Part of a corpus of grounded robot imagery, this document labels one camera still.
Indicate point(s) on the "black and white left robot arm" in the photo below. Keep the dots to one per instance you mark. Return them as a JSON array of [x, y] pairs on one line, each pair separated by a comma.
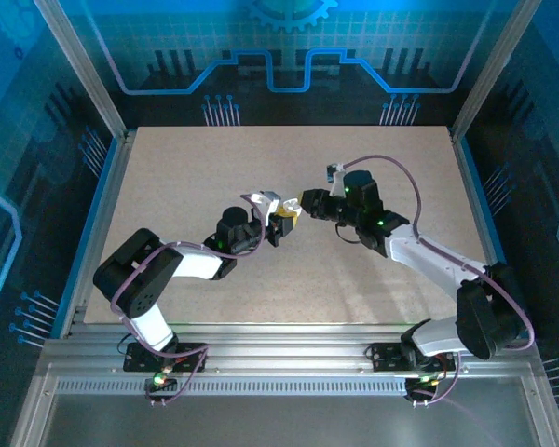
[[135, 279]]

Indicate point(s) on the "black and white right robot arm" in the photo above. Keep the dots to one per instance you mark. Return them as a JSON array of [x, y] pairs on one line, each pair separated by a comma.
[[489, 316]]

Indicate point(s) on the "aluminium base beam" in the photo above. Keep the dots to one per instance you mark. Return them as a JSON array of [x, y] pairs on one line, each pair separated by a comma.
[[284, 349]]

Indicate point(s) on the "small controller board with lights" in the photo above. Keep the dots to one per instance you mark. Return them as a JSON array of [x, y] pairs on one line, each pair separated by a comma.
[[421, 382], [160, 382]]

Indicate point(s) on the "grey metal panel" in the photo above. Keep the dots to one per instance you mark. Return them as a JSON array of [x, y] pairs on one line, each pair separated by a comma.
[[284, 423]]

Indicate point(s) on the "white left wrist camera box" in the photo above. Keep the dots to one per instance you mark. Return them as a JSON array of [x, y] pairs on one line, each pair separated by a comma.
[[268, 200]]

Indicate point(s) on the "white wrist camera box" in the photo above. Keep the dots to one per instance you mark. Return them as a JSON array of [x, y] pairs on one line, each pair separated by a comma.
[[337, 184], [268, 200]]

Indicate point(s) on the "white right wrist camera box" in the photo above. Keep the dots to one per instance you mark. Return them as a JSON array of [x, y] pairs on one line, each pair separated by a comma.
[[337, 184]]

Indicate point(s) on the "aluminium table side rail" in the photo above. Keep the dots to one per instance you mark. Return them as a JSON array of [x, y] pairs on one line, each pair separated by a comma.
[[109, 186], [471, 186]]

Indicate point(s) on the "aluminium frame post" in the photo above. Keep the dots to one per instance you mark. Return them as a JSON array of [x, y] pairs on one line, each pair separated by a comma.
[[489, 70], [84, 74]]

